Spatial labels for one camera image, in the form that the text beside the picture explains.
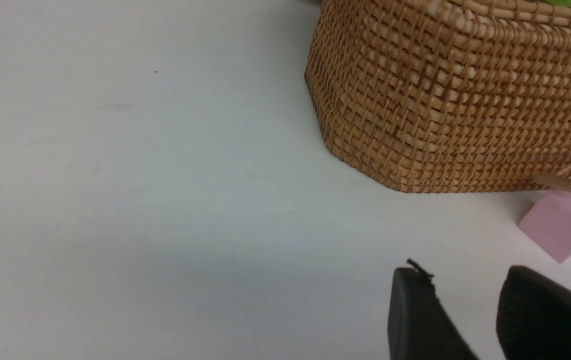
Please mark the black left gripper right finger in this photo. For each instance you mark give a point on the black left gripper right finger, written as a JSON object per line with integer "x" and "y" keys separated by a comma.
{"x": 533, "y": 319}

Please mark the woven rattan basket green lining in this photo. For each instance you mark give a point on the woven rattan basket green lining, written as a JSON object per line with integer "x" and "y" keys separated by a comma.
{"x": 444, "y": 96}

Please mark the pink foam cube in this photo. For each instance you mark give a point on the pink foam cube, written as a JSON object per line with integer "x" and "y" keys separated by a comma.
{"x": 548, "y": 224}

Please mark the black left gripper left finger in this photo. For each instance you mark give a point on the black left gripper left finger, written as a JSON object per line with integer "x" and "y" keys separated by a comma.
{"x": 418, "y": 326}

